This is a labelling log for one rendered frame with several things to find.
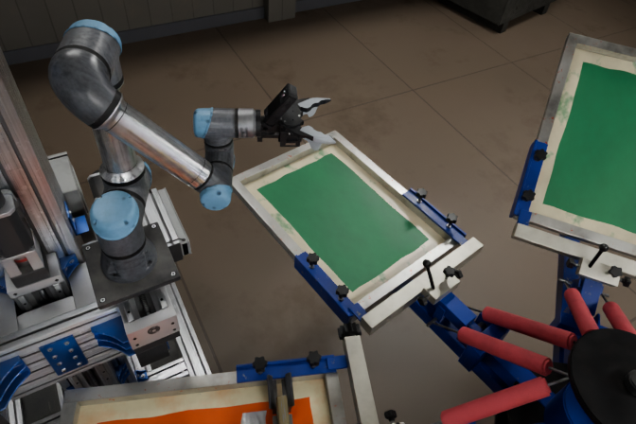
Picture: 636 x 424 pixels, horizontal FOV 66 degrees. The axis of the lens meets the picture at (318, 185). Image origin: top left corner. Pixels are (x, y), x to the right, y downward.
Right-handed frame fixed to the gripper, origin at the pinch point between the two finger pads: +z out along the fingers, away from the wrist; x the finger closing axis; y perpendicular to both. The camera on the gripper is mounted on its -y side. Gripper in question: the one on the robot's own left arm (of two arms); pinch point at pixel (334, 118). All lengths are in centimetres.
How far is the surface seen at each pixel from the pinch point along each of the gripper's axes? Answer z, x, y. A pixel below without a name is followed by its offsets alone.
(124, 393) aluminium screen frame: -58, 49, 63
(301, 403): -7, 54, 66
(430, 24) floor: 159, -349, 217
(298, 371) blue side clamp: -8, 45, 62
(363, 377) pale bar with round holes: 11, 49, 57
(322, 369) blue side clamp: -1, 45, 62
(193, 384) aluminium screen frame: -39, 48, 63
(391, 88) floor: 95, -231, 201
